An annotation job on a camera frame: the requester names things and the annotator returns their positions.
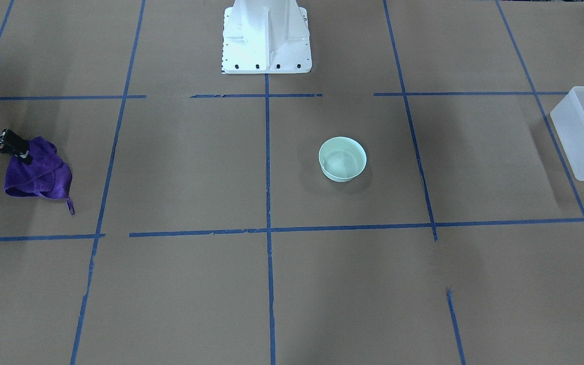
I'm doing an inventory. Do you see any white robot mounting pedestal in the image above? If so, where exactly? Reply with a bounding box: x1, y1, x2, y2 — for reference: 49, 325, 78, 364
221, 1, 313, 75

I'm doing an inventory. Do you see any purple microfiber cloth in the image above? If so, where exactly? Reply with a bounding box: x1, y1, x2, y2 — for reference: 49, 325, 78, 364
3, 136, 75, 215

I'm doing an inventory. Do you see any mint green bowl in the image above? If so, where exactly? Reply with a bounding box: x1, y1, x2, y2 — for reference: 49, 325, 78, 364
318, 136, 367, 183

